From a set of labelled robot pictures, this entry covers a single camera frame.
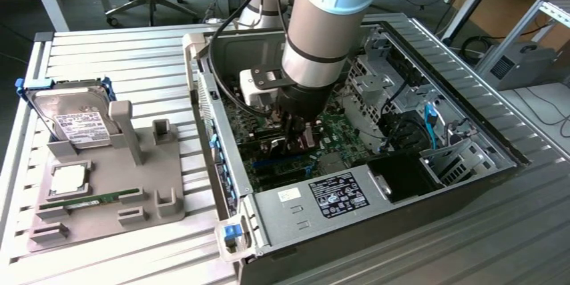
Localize grey power supply with label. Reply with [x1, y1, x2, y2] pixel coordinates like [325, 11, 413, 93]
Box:
[242, 164, 394, 256]

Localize open black PC case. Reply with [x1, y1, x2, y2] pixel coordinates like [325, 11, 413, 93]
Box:
[182, 20, 532, 285]

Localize graphics card with metal bracket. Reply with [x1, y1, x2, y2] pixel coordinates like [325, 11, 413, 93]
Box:
[258, 136, 316, 166]

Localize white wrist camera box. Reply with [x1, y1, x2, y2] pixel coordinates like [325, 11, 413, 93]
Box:
[240, 64, 289, 107]

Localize silver CPU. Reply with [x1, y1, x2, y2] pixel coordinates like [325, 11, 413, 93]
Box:
[47, 166, 89, 199]

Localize thick black wire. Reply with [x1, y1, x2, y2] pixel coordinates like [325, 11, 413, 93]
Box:
[381, 61, 414, 148]

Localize black plastic fan shroud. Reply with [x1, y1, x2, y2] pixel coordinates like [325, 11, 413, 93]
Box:
[366, 152, 446, 204]

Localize green RAM stick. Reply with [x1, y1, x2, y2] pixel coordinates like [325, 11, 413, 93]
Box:
[39, 188, 141, 212]

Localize coiled black cable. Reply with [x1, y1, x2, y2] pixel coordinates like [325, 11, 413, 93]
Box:
[461, 36, 499, 62]

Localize aluminium profile frame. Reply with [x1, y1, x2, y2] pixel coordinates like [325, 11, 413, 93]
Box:
[474, 0, 570, 75]

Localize blue wire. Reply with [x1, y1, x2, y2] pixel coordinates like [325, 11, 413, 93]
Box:
[424, 103, 442, 151]

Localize hard disk with blue carrier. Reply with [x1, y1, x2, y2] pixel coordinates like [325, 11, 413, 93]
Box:
[13, 77, 122, 151]

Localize silver chipset heatsink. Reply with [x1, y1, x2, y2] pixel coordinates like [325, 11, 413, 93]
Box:
[317, 153, 352, 173]

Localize office chair base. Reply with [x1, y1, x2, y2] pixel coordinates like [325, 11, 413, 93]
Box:
[105, 0, 202, 27]

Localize black RAM stick with label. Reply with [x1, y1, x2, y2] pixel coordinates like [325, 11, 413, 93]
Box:
[248, 127, 286, 146]

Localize silver metal disk bay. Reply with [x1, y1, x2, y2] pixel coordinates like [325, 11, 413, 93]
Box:
[345, 27, 442, 152]

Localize green motherboard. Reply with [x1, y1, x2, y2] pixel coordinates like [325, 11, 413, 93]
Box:
[221, 77, 372, 193]

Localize grey parts rack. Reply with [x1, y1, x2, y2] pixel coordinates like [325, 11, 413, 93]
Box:
[27, 99, 189, 254]

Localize grey controller box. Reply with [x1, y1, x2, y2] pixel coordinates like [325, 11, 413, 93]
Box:
[489, 41, 568, 91]

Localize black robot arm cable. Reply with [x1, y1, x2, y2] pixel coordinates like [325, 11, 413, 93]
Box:
[208, 0, 286, 119]

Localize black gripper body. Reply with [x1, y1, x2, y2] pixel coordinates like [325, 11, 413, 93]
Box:
[276, 83, 334, 126]

